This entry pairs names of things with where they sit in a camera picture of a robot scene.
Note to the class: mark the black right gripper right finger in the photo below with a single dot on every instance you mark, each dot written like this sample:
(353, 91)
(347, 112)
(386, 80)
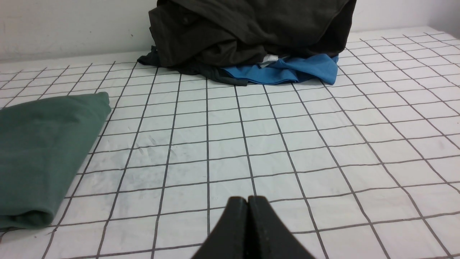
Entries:
(268, 237)

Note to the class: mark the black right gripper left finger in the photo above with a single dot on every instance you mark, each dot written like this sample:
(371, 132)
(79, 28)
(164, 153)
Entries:
(227, 239)

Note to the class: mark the green long-sleeve shirt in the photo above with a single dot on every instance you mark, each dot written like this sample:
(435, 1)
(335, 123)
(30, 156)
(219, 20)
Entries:
(43, 144)

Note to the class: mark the white grid-pattern table cloth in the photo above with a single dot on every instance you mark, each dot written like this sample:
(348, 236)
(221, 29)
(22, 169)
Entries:
(365, 168)

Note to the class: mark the blue crumpled garment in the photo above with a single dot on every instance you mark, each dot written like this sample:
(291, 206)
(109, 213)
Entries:
(289, 70)

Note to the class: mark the dark grey crumpled garment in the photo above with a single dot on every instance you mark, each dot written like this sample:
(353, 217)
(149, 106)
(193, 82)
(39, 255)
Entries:
(202, 37)

